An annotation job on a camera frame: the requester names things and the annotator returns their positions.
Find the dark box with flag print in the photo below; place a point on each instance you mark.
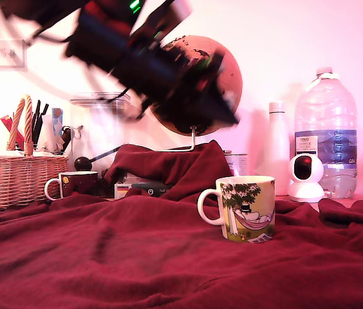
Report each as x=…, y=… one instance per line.
x=122, y=190

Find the white slim bottle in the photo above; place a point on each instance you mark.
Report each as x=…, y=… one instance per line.
x=276, y=145

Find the dark red fleece cloth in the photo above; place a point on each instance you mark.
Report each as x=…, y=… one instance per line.
x=136, y=257

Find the black round-headed ladle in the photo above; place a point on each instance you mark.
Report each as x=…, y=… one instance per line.
x=83, y=164

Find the clear plastic container with lid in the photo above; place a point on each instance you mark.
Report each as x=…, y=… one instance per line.
x=104, y=138

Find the large clear water bottle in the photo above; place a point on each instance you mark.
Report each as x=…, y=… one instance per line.
x=326, y=112

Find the white cardboard box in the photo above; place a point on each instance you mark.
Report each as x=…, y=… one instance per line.
x=136, y=179

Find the red flat utensil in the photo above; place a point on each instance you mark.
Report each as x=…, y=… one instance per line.
x=7, y=124

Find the metal tin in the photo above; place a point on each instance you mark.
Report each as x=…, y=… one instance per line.
x=237, y=164

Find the black thin utensil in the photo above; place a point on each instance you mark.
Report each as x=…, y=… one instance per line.
x=36, y=122
x=43, y=111

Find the blue tool with cork disc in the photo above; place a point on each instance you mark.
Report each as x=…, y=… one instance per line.
x=57, y=117

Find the small white round camera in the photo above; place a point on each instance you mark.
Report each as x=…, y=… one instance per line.
x=307, y=190

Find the cork globe on metal stand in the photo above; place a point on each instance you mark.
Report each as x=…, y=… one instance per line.
x=233, y=74

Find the cartoon print mug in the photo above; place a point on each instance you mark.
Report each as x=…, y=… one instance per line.
x=249, y=209

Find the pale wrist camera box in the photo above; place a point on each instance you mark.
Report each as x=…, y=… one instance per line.
x=175, y=9

